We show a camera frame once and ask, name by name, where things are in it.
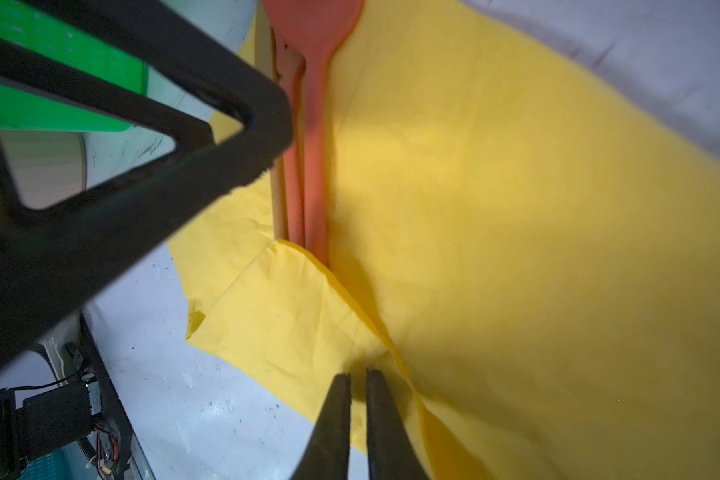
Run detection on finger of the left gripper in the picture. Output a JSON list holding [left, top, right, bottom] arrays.
[[0, 1, 293, 370]]

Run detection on potted green succulent plant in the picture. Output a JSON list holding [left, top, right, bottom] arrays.
[[0, 130, 87, 210]]

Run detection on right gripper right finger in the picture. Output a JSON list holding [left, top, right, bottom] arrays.
[[366, 370, 429, 480]]

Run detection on orange plastic fork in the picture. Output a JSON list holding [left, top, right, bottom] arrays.
[[274, 31, 306, 247]]

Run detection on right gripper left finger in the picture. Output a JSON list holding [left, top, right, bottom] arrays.
[[291, 374, 352, 480]]

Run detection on green plastic basket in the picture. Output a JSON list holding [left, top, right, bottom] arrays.
[[0, 1, 148, 133]]

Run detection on orange plastic spoon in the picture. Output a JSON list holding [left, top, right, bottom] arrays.
[[263, 1, 363, 264]]

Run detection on yellow paper napkin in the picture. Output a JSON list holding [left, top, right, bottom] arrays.
[[169, 1, 720, 479]]

